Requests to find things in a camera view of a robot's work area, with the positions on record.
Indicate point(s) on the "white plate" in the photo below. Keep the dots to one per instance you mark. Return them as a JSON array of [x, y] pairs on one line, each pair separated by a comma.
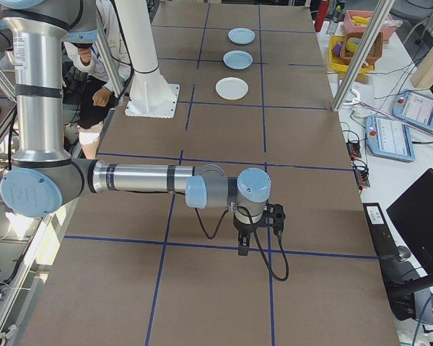
[[232, 88]]

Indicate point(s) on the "light blue plate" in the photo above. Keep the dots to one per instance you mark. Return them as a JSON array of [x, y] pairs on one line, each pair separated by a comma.
[[238, 60], [241, 36]]

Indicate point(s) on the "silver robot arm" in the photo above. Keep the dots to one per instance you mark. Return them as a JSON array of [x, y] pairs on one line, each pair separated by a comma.
[[39, 90]]

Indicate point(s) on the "black computer case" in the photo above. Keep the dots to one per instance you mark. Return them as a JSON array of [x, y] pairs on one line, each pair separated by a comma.
[[379, 230]]

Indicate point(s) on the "grey cloth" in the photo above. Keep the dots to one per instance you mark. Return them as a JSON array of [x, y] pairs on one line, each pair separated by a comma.
[[361, 114]]

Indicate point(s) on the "blue teach pendant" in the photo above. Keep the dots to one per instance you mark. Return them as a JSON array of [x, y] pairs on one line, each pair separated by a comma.
[[416, 108], [389, 138]]

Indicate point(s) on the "white plastic hook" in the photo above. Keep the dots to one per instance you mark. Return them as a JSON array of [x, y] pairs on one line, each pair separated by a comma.
[[358, 97]]

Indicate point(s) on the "black laptop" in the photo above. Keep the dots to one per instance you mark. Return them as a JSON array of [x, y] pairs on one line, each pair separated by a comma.
[[422, 223]]

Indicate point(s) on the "thin metal rod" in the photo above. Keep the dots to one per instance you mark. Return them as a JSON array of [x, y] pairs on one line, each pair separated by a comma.
[[382, 112]]

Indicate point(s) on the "yellow plastic basket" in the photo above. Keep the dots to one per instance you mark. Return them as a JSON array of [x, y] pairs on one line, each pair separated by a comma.
[[337, 63]]

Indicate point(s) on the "seated person in grey hoodie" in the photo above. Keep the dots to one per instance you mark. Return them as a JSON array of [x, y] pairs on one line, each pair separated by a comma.
[[94, 111]]

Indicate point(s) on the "yellow-green tape roll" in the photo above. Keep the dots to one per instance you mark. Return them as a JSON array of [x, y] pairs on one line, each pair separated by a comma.
[[350, 40]]

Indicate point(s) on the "clear plastic bottle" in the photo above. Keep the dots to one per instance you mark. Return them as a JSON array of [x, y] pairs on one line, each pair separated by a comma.
[[332, 26]]

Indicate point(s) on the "brown wicker basket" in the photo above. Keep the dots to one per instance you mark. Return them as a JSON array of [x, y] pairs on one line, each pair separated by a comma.
[[375, 50]]

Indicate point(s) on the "red cylinder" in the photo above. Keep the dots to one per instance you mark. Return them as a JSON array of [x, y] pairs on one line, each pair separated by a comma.
[[322, 16]]

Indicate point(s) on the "yellow banana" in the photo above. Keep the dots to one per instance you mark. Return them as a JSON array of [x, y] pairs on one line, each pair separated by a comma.
[[361, 20]]

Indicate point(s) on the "pink plastic basket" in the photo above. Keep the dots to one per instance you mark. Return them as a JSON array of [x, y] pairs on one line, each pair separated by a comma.
[[391, 29]]

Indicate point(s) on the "dark side table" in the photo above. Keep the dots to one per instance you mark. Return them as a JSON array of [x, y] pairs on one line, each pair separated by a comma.
[[0, 140]]

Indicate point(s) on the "grey office chair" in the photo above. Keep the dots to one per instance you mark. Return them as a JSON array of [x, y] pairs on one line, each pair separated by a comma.
[[411, 9]]

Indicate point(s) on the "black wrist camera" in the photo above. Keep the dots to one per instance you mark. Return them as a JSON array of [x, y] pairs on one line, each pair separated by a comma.
[[276, 214]]

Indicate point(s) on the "aluminium frame post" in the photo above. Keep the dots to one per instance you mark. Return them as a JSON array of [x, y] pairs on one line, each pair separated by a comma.
[[110, 68], [0, 79], [361, 54]]

